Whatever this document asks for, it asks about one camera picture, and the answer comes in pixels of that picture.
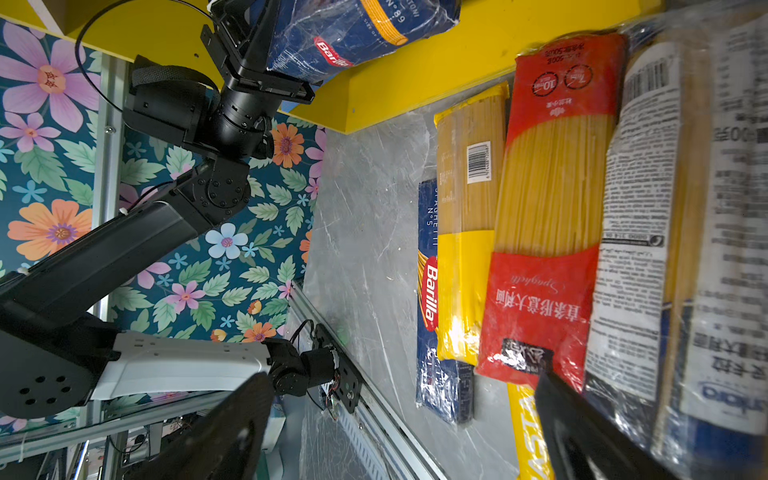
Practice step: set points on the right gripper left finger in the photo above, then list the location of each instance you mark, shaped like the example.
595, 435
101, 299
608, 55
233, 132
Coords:
225, 444

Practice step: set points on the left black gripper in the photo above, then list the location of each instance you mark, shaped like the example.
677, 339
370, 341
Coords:
238, 44

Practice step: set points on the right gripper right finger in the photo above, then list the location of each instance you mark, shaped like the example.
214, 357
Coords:
580, 440

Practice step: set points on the blue Barilla rigatoni bag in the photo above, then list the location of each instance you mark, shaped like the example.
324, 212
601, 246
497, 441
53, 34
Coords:
314, 41

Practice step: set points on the red spaghetti bag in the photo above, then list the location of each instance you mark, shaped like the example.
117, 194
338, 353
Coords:
550, 209

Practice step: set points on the blue Barilla spaghetti box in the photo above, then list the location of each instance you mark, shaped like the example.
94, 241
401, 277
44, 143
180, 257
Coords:
443, 386

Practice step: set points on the yellow spaghetti bag with barcode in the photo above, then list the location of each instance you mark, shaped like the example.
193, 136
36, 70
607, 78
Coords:
471, 138

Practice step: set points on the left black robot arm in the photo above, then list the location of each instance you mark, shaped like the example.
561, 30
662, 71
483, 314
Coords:
56, 354

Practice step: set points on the yellow shelf unit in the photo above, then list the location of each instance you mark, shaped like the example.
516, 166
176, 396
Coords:
481, 48

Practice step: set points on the yellow Pastatime bag lower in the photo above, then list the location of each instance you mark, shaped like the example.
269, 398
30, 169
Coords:
531, 449

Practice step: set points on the clear blue white spaghetti bag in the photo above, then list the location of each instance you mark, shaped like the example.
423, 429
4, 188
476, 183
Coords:
677, 350

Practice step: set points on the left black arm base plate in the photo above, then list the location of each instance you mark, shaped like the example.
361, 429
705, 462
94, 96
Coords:
347, 382

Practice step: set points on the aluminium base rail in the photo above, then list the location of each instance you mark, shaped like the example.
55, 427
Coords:
372, 443

